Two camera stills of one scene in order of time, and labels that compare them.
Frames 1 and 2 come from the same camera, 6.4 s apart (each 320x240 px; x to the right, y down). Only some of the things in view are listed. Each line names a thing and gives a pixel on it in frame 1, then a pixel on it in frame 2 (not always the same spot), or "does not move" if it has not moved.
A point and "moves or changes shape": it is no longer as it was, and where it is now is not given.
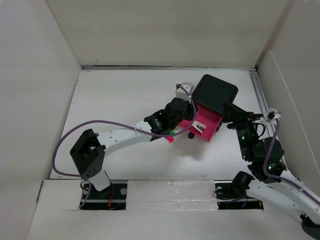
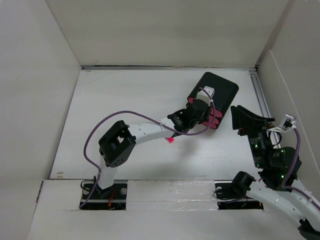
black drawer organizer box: [213, 92] does not move
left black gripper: [190, 109] to [205, 118]
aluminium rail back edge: [248, 67] does not move
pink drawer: [209, 118] moves or changes shape
